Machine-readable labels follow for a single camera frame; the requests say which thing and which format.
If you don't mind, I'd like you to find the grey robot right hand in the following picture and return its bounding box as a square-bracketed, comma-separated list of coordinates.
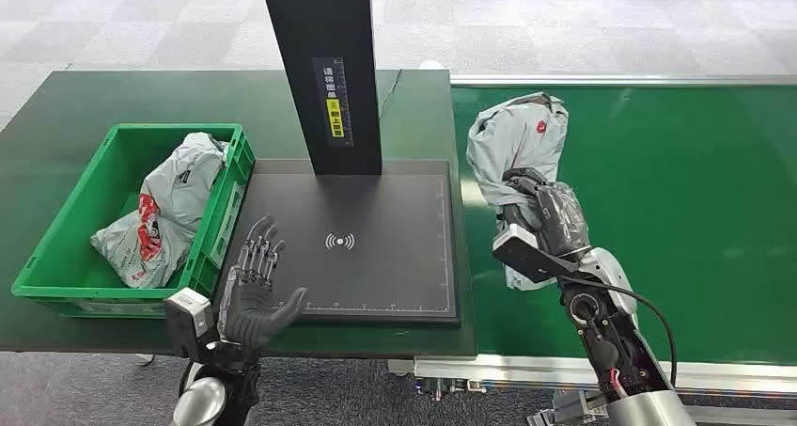
[501, 167, 593, 262]

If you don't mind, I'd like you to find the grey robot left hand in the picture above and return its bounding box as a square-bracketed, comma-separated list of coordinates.
[217, 213, 309, 354]

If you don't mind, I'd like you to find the green conveyor belt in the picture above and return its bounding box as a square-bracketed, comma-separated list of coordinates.
[386, 73, 797, 426]

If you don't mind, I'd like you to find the grey red plastic mailer package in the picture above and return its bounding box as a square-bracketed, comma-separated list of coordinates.
[89, 132, 230, 290]

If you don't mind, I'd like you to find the black inbound scanner machine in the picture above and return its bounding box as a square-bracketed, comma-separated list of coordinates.
[208, 0, 462, 328]

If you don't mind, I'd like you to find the green plastic crate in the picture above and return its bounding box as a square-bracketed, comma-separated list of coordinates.
[10, 122, 257, 320]

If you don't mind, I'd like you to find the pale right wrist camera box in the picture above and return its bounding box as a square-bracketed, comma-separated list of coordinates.
[492, 223, 586, 285]

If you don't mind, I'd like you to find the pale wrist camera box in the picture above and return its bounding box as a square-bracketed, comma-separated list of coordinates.
[492, 223, 586, 285]
[164, 288, 217, 359]

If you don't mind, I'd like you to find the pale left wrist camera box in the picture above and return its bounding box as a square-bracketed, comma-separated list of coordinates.
[164, 288, 217, 359]

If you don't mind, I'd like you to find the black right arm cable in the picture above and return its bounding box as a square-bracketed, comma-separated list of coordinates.
[560, 276, 679, 388]

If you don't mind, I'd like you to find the thin black table cable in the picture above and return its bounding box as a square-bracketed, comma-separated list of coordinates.
[378, 69, 405, 123]

